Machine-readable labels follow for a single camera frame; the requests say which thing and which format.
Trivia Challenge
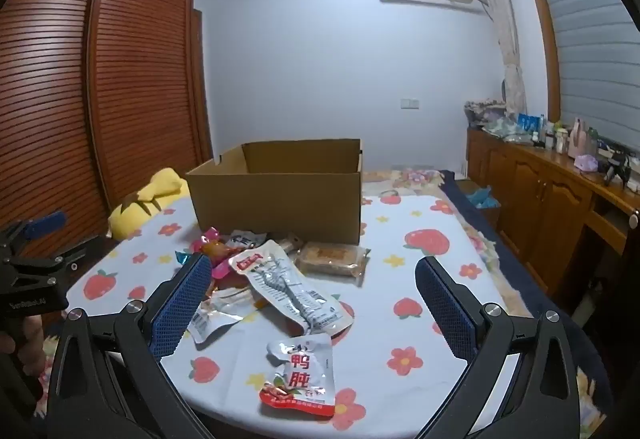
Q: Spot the pile of folded cloth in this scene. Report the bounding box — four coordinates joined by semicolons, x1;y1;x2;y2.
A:
464;99;511;127

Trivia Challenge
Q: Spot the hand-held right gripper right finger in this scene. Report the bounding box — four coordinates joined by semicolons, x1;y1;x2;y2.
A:
414;255;596;439

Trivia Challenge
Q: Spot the wooden window frame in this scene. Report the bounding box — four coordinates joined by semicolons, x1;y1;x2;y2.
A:
517;0;563;124

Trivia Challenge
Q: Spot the cardboard box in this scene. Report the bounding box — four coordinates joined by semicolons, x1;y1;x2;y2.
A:
186;138;363;250

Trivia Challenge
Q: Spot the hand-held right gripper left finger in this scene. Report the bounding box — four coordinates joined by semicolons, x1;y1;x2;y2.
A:
47;253;213;439

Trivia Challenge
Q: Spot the clear long snack packet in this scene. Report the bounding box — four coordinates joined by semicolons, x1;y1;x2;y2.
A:
228;240;355;336

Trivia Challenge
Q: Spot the wooden sideboard cabinet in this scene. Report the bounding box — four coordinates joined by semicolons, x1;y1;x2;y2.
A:
466;126;640;300

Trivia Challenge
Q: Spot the beige patterned curtain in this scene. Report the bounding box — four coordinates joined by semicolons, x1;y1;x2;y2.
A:
475;0;528;117

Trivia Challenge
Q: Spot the person's left hand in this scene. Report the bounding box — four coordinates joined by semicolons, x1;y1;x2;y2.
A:
15;314;49;376

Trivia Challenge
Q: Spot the white red snack pouch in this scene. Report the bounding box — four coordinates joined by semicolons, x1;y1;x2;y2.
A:
259;334;335;419

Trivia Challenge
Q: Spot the green patterned cloth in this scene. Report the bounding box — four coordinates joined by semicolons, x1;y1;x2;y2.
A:
482;116;531;142

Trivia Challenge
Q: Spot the brown cake packet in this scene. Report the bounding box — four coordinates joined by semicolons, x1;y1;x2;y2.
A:
294;241;372;287

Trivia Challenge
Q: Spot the yellow plush toy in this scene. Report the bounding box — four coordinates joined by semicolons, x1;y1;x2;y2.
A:
109;167;191;240

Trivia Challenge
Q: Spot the white pouch blue print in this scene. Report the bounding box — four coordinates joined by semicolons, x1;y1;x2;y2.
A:
227;231;268;250

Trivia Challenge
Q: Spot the grey window blind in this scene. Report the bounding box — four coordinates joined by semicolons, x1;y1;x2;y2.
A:
527;0;640;160

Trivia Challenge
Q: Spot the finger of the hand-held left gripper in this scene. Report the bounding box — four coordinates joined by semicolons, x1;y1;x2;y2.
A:
0;211;69;262
10;240;121;285

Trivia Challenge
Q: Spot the pink candy wrapper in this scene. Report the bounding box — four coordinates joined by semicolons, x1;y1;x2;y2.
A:
190;227;238;281

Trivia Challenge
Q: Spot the wooden slatted wardrobe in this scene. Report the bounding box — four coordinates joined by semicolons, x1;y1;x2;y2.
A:
0;0;213;265

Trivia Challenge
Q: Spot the silver snack packet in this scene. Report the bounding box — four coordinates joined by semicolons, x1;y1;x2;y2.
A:
187;291;261;345

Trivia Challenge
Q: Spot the black device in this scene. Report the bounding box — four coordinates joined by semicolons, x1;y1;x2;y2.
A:
602;146;632;184

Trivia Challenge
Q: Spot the strawberry flower printed blanket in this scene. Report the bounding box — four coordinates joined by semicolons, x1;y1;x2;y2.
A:
65;191;521;439

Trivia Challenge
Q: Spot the small white brown snack bar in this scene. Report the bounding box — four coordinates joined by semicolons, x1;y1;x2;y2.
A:
272;233;303;252

